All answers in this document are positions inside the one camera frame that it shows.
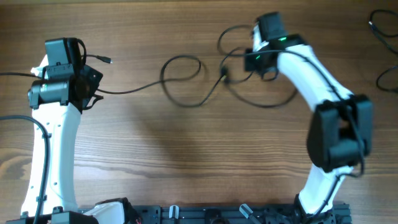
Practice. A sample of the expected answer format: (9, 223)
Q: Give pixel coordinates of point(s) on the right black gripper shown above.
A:
(250, 65)

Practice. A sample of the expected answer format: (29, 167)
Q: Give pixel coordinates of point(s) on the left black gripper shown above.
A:
(94, 75)

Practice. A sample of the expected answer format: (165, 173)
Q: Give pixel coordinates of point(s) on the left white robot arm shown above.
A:
(65, 86)

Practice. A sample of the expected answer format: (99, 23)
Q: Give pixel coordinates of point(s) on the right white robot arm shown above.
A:
(340, 134)

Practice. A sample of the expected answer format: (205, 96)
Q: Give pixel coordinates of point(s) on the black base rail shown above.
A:
(268, 214)

